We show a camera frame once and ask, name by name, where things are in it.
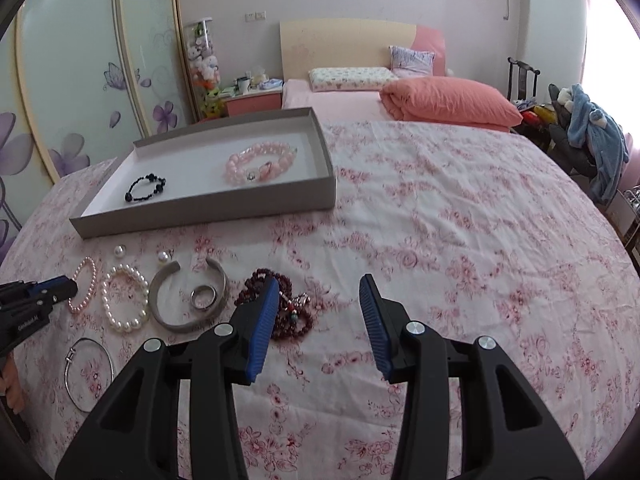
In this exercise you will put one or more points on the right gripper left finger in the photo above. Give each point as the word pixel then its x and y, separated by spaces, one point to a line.
pixel 131 433

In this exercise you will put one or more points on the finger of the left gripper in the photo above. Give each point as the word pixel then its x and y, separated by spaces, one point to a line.
pixel 20 294

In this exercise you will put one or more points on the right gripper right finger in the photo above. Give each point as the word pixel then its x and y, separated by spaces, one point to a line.
pixel 507 431

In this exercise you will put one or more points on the thin silver bangle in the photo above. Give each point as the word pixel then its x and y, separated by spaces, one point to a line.
pixel 88 371

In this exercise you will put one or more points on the white pearl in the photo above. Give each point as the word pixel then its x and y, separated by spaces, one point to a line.
pixel 119 251

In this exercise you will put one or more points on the dark red bead mala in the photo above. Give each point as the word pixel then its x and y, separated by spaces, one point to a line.
pixel 294 319

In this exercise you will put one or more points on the left hand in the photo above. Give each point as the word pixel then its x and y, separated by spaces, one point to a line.
pixel 11 386

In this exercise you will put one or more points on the floral pink bedspread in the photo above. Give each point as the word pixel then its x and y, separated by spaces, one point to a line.
pixel 474 232

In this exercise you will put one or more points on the sliding wardrobe with flowers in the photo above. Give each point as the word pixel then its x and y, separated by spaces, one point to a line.
pixel 81 80

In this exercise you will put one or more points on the dark grey chair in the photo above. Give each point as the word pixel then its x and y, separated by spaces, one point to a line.
pixel 571 160

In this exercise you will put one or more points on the grey shallow cardboard tray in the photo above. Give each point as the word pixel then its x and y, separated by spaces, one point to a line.
pixel 249 166

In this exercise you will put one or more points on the white mug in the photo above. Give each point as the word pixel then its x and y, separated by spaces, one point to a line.
pixel 243 85

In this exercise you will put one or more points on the pink beige nightstand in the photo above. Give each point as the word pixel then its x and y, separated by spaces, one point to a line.
pixel 254 102

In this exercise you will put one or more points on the blue plush garment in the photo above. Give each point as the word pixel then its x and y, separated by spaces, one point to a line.
pixel 593 128

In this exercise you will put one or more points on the clear tube of plush toys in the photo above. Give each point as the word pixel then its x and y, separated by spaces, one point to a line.
pixel 203 69

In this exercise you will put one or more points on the folded coral quilt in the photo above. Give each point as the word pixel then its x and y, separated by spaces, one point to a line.
pixel 451 101

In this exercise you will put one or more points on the dark wooden chair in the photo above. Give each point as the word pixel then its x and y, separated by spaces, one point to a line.
pixel 522 81

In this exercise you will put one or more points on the pink bed sheet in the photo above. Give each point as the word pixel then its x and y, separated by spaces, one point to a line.
pixel 335 106

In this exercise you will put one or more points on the beige pink headboard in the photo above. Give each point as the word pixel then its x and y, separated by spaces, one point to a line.
pixel 351 42

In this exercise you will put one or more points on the purple floral small pillow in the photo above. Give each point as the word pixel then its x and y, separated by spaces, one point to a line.
pixel 408 63

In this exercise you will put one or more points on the floral white pillow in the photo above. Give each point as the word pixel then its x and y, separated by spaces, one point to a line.
pixel 327 79

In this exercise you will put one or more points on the white wall switch plate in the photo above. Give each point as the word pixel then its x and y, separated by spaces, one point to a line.
pixel 255 16

